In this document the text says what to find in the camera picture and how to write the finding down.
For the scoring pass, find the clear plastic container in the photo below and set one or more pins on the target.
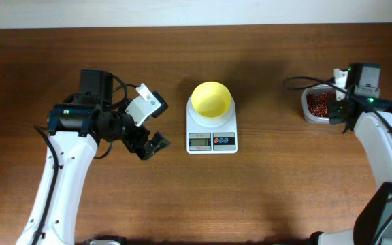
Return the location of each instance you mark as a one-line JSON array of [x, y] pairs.
[[307, 115]]

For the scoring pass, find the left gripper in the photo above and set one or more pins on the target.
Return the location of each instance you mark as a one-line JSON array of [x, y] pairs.
[[145, 152]]

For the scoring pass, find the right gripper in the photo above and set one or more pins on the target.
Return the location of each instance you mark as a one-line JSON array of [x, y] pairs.
[[333, 116]]

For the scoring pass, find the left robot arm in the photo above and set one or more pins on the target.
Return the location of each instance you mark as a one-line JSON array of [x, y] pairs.
[[74, 130]]

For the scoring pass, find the yellow bowl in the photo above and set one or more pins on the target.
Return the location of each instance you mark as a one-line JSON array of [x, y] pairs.
[[211, 99]]

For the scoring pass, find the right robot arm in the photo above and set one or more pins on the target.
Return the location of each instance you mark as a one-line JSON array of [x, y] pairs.
[[358, 106]]

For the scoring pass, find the red adzuki beans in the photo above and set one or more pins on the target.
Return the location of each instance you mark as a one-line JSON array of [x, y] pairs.
[[317, 103]]

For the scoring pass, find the white digital kitchen scale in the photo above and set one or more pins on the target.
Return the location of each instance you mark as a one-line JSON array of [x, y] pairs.
[[211, 135]]

